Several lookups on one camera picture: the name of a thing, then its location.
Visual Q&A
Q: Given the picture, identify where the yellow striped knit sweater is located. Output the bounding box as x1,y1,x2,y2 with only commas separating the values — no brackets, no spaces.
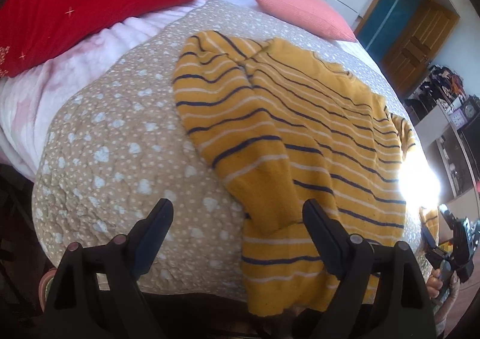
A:
172,31,421,317

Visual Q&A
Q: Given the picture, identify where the person's right hand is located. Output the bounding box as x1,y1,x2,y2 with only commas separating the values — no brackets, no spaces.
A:
425,268,460,302

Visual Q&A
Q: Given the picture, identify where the black television screen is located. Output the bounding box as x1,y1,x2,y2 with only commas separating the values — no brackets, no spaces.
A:
458,114,480,180

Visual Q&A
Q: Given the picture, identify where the small desk clock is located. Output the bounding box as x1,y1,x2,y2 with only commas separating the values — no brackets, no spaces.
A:
461,95,480,121

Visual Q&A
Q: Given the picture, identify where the white shelf unit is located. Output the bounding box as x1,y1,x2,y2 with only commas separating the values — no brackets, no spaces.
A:
403,65,479,210

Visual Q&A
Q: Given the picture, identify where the beige spotted quilt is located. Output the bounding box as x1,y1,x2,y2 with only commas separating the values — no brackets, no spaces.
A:
32,0,438,302

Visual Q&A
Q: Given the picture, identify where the brown wooden door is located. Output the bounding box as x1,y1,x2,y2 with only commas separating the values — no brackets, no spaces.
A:
355,0,460,99

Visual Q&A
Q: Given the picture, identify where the pink small pillow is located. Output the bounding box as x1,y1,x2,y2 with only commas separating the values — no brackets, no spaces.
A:
256,0,356,42

